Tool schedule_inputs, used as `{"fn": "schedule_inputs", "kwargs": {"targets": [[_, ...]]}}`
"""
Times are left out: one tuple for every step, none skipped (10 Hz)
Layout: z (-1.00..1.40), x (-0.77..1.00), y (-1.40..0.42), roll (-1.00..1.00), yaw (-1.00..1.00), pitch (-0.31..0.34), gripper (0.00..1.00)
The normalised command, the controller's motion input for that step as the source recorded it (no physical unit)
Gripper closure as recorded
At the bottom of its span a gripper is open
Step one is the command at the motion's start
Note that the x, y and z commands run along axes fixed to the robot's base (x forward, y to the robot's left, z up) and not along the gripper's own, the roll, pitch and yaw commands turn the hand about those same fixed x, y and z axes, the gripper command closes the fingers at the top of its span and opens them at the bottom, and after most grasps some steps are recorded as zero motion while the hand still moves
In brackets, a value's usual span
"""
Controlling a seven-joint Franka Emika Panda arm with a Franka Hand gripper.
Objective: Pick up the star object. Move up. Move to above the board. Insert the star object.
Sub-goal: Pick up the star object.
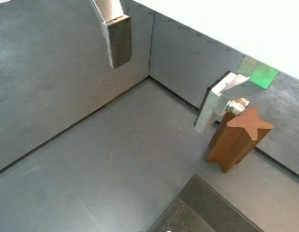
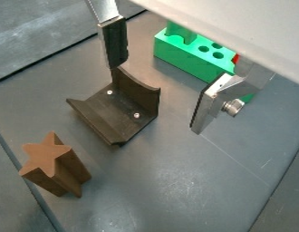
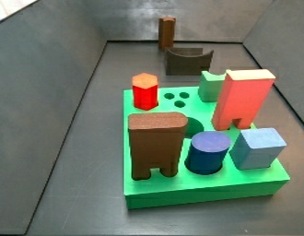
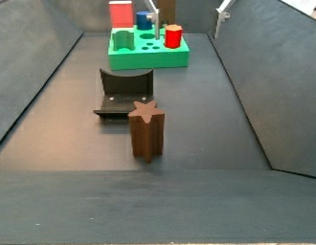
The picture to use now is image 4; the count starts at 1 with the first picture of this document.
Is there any brown rectangular block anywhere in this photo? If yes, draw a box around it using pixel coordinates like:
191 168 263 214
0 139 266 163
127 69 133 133
157 0 176 26

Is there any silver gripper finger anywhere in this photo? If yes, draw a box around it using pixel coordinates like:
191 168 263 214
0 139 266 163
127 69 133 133
214 0 235 38
143 0 159 39

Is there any red hexagonal prism block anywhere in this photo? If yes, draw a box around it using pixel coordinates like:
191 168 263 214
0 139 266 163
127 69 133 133
164 24 183 49

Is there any green shape sorter board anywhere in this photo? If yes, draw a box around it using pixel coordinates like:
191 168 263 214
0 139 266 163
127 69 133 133
108 27 188 70

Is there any green arch block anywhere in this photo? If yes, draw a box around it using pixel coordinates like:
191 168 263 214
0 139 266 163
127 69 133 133
112 31 135 51

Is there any black curved bracket stand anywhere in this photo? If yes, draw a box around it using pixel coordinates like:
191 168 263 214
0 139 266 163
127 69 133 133
93 69 153 119

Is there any blue cylinder block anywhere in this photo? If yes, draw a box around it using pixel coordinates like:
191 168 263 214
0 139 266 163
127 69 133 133
136 11 152 31

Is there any brown star prism block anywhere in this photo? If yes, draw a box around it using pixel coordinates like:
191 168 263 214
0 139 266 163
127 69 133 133
128 100 164 163

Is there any red rectangular block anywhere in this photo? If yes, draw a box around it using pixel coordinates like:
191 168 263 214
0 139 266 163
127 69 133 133
108 1 133 28

